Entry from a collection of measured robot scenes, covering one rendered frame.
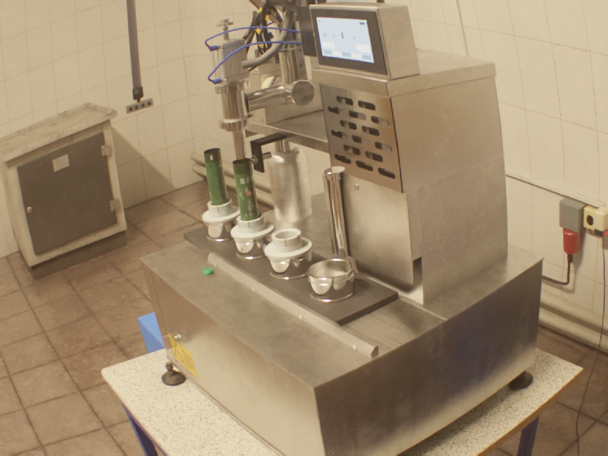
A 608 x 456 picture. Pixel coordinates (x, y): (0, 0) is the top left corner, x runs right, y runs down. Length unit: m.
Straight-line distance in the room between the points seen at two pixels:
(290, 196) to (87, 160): 2.78
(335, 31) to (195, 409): 0.76
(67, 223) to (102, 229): 0.27
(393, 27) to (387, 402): 0.52
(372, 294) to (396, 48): 0.38
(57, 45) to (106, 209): 1.25
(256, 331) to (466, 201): 0.36
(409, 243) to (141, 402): 0.67
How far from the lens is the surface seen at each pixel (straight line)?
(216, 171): 1.38
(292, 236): 1.25
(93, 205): 4.22
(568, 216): 2.63
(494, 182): 1.18
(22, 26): 4.66
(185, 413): 1.43
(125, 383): 1.56
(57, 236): 4.19
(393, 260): 1.12
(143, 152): 5.02
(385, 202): 1.09
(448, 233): 1.12
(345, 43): 1.05
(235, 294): 1.24
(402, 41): 1.01
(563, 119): 2.60
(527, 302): 1.25
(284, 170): 1.45
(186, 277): 1.33
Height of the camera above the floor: 1.56
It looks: 21 degrees down
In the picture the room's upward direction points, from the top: 8 degrees counter-clockwise
